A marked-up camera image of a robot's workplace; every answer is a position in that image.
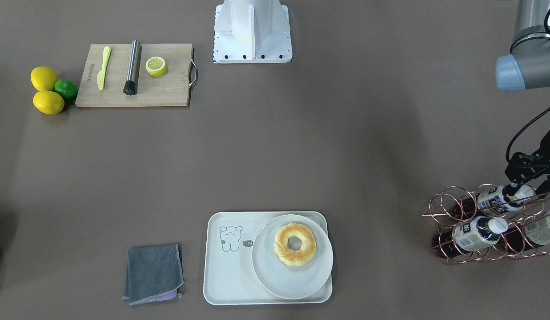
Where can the copper wire bottle rack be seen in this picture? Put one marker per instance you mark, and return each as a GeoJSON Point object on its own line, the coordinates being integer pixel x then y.
{"type": "Point", "coordinates": [437, 211]}

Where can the whole yellow lemon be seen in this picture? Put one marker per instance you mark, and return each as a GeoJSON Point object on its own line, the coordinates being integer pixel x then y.
{"type": "Point", "coordinates": [43, 78]}

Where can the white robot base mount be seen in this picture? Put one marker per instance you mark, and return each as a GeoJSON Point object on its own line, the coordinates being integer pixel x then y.
{"type": "Point", "coordinates": [252, 32]}

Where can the glazed donut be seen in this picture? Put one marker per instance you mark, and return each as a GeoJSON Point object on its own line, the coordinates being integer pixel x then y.
{"type": "Point", "coordinates": [290, 257]}

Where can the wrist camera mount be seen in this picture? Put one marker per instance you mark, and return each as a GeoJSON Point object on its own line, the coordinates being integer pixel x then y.
{"type": "Point", "coordinates": [523, 168]}

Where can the wooden cutting board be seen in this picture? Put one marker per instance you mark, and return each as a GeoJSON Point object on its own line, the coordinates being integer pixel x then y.
{"type": "Point", "coordinates": [169, 90]}

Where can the tea bottle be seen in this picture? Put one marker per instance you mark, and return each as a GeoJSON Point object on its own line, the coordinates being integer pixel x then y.
{"type": "Point", "coordinates": [492, 202]}
{"type": "Point", "coordinates": [534, 234]}
{"type": "Point", "coordinates": [465, 238]}

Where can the yellow plastic knife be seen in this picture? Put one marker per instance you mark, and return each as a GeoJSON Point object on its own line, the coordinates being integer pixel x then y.
{"type": "Point", "coordinates": [100, 78]}

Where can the half lemon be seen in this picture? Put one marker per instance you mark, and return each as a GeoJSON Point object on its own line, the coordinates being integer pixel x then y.
{"type": "Point", "coordinates": [156, 66]}

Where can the white round plate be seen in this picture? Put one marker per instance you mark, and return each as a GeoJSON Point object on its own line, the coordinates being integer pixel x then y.
{"type": "Point", "coordinates": [291, 283]}

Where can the green lime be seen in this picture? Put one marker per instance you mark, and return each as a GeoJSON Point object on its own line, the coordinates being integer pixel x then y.
{"type": "Point", "coordinates": [66, 89]}

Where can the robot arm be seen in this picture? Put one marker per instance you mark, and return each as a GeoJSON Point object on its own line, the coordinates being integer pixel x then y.
{"type": "Point", "coordinates": [527, 66]}

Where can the steel muddler black tip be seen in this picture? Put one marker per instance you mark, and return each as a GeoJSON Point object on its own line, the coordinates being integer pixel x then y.
{"type": "Point", "coordinates": [130, 86]}

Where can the cream serving tray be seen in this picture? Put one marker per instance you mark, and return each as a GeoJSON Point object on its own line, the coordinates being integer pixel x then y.
{"type": "Point", "coordinates": [229, 277]}

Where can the grey folded cloth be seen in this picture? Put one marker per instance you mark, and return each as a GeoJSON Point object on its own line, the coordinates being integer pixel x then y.
{"type": "Point", "coordinates": [153, 274]}

